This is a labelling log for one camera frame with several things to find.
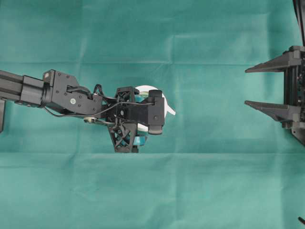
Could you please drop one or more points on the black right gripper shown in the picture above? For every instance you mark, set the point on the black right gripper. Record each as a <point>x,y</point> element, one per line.
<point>294,89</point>

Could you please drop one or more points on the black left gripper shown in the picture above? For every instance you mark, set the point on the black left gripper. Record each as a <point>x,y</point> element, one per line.
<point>122,129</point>

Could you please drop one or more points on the white duct tape roll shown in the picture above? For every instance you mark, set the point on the white duct tape roll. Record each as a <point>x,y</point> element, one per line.
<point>167,109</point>

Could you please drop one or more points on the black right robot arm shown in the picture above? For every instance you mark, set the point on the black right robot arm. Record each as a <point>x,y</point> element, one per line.
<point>291,114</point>

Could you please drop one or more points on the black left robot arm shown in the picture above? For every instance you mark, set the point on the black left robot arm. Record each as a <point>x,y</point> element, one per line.
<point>61,96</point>

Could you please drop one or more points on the green table cloth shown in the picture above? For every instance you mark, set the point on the green table cloth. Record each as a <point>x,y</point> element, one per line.
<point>218,164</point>

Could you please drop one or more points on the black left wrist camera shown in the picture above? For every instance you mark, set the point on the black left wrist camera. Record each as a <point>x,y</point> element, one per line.
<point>156,118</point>

